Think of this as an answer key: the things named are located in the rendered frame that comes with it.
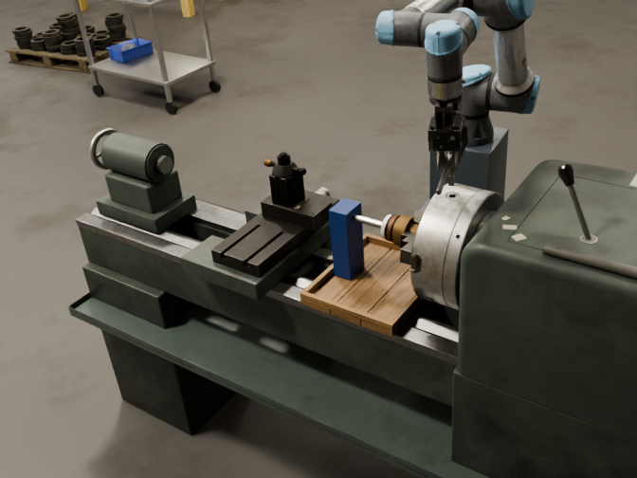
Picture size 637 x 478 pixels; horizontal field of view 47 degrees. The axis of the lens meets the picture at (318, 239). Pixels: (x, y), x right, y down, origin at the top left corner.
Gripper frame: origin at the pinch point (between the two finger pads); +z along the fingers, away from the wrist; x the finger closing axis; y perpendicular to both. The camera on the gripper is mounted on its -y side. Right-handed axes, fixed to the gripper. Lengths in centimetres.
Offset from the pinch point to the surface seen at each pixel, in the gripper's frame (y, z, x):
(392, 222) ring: -8.0, 23.1, -16.5
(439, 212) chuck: 2.1, 12.0, -2.6
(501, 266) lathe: 23.0, 10.5, 13.2
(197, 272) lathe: -6, 43, -78
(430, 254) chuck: 9.7, 19.0, -4.0
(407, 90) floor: -368, 169, -75
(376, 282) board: -9, 46, -23
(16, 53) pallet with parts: -419, 150, -454
